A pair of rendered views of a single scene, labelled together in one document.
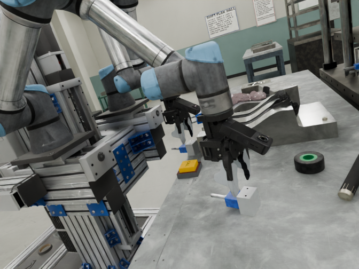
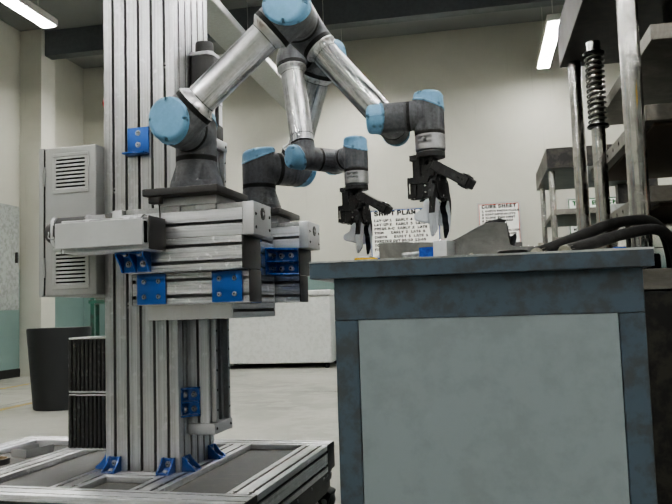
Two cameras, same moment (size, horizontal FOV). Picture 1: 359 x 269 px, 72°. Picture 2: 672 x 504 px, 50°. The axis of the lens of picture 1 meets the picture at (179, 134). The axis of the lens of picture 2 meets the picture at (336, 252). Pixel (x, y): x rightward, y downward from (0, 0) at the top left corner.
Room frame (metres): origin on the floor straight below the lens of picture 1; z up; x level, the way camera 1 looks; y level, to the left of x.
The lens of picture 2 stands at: (-1.13, 0.47, 0.70)
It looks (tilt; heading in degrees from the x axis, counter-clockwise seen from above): 5 degrees up; 349
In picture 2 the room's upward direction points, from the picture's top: 2 degrees counter-clockwise
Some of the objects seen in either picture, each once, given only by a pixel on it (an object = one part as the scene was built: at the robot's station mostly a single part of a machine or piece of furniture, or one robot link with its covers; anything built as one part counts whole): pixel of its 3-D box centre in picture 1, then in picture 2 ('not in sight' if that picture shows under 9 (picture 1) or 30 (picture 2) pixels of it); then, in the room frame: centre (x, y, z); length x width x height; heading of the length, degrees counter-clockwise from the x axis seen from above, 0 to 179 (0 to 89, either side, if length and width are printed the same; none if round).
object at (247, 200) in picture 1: (232, 198); (426, 253); (0.58, -0.08, 0.83); 0.13 x 0.05 x 0.05; 47
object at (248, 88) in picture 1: (256, 88); not in sight; (1.74, -0.63, 0.83); 0.20 x 0.15 x 0.07; 68
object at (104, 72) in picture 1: (112, 77); (260, 166); (1.39, 0.25, 1.20); 0.13 x 0.12 x 0.14; 110
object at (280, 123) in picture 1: (260, 120); (464, 249); (0.99, -0.34, 0.87); 0.50 x 0.26 x 0.14; 68
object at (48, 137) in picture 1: (48, 133); (196, 175); (0.94, 0.47, 1.09); 0.15 x 0.15 x 0.10
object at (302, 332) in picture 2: not in sight; (279, 328); (8.07, -0.53, 0.47); 1.52 x 0.77 x 0.94; 68
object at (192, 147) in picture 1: (183, 148); not in sight; (1.05, 0.00, 0.83); 0.13 x 0.05 x 0.05; 55
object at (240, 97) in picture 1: (242, 97); not in sight; (1.35, -0.39, 0.90); 0.26 x 0.18 x 0.08; 85
